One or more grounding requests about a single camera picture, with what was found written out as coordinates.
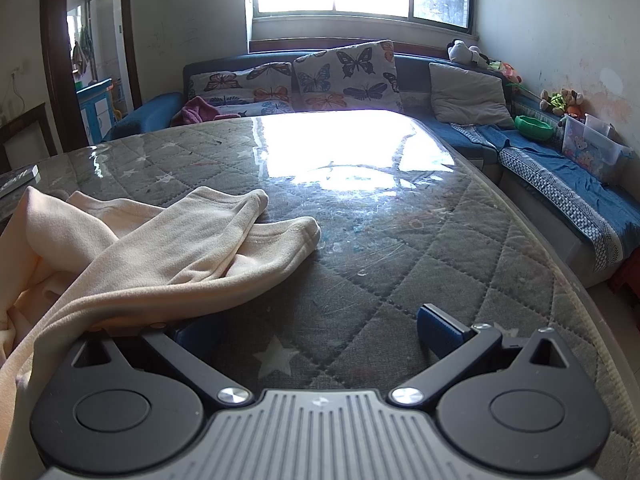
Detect red plastic stool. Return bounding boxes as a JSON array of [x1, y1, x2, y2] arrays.
[[607, 259, 640, 306]]

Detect dark wooden chair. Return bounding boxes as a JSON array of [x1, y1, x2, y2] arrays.
[[0, 102, 58, 173]]

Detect blue sofa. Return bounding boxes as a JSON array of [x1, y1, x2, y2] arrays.
[[102, 47, 640, 286]]

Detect orange green plush toy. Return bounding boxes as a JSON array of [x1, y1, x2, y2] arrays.
[[487, 60, 523, 92]]

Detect panda plush toy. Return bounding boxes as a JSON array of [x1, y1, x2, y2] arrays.
[[446, 40, 493, 68]]

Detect large butterfly print pillow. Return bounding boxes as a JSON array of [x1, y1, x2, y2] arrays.
[[292, 40, 403, 113]]

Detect magenta cloth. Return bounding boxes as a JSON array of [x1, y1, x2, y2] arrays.
[[170, 96, 223, 127]]

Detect flat grey box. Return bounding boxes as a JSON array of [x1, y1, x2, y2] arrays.
[[0, 165, 41, 197]]

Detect low butterfly print pillow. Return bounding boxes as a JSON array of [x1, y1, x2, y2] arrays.
[[187, 61, 296, 116]]

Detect cream long-sleeve shirt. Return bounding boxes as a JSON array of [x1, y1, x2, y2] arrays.
[[0, 186, 322, 466]]

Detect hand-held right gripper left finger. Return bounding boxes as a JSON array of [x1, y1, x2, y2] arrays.
[[70, 317, 253, 407]]

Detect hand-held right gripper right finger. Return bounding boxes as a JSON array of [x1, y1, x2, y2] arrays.
[[390, 303, 576, 407]]

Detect grey pillow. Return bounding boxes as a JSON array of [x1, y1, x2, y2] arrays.
[[428, 62, 516, 128]]

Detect dark wooden door frame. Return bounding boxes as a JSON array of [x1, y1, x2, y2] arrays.
[[40, 0, 143, 151]]

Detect green bowl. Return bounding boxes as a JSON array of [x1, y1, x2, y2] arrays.
[[515, 115, 555, 142]]

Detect grey quilted star table cover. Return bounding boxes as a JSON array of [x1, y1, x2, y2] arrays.
[[0, 110, 626, 480]]

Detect blue cabinet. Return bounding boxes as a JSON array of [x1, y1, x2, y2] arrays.
[[77, 78, 118, 143]]

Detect blue patterned sofa cover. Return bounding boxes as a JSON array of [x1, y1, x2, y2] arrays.
[[430, 120, 640, 271]]

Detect hanging clothes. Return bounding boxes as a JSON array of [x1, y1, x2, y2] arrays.
[[72, 25, 94, 75]]

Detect clear plastic storage box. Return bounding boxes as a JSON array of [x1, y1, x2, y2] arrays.
[[560, 114, 633, 183]]

